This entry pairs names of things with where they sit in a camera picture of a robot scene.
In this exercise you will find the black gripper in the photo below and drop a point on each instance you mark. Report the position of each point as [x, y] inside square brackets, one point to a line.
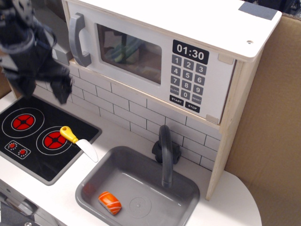
[33, 59]

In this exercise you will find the white toy microwave door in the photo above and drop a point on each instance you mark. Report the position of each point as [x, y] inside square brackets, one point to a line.
[169, 65]

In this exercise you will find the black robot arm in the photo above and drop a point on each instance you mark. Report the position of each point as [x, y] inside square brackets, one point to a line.
[16, 17]

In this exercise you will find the wooden microwave cabinet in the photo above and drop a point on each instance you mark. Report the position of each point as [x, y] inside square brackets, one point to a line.
[221, 27]

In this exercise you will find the grey range hood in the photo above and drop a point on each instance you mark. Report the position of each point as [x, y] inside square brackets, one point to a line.
[51, 14]

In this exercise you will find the black toy stove top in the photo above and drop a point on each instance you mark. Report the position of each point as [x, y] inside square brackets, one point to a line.
[30, 138]

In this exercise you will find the green toy vegetable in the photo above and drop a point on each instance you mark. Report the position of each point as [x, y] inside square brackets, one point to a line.
[128, 46]

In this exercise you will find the grey toy sink basin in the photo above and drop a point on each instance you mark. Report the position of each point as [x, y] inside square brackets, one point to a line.
[136, 181]

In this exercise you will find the grey oven front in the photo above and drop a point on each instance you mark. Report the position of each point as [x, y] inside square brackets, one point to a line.
[19, 209]

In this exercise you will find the orange salmon sushi toy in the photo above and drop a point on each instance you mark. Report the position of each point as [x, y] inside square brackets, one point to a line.
[110, 202]

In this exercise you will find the dark grey toy faucet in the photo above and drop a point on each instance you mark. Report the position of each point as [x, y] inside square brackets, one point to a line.
[167, 154]

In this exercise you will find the grey tape patch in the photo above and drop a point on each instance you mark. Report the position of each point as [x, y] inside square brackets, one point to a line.
[258, 11]

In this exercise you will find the brown cardboard panel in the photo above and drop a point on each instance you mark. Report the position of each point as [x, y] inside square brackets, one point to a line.
[266, 152]

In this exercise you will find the yellow handled toy knife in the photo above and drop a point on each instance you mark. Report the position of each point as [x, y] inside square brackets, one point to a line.
[83, 144]

